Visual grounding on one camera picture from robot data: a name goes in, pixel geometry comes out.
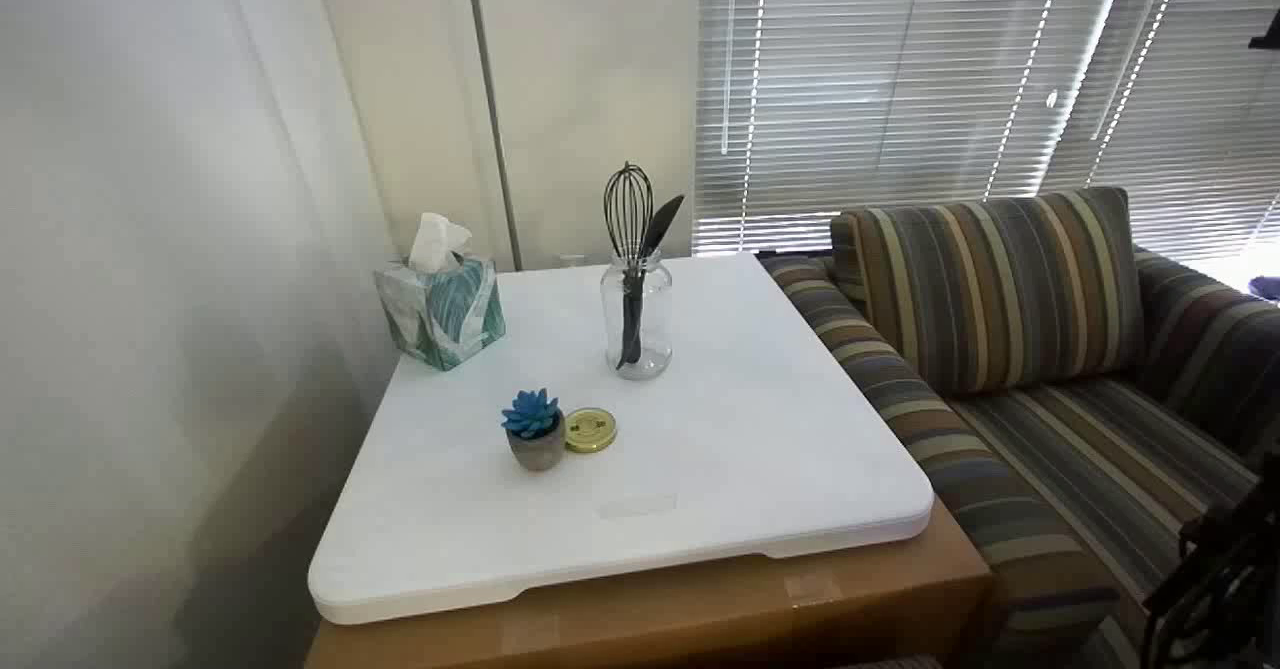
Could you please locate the brown cardboard box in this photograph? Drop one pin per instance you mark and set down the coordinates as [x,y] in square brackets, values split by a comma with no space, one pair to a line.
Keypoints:
[700,619]

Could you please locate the striped sofa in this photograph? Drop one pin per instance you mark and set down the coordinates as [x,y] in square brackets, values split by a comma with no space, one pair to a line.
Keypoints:
[1050,469]

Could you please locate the black ladle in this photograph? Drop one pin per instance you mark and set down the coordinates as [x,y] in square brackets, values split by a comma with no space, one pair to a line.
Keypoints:
[660,224]

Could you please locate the striped sofa cushion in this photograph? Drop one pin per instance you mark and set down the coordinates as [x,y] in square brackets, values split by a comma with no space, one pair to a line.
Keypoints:
[1000,289]

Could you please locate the teal patterned tissue box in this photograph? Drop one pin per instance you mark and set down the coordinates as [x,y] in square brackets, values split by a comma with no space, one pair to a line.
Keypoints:
[445,314]

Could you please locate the white window blinds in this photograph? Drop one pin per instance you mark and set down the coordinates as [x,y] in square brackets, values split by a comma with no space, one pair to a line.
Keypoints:
[900,79]

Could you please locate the clear glass jar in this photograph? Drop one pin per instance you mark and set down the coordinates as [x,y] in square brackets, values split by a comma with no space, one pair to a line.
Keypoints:
[650,349]

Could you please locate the gold jar lid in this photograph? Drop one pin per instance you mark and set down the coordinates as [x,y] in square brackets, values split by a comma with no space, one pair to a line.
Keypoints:
[590,430]

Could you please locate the blue succulent in grey pot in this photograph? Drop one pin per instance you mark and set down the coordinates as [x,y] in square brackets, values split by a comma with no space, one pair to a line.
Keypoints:
[535,429]

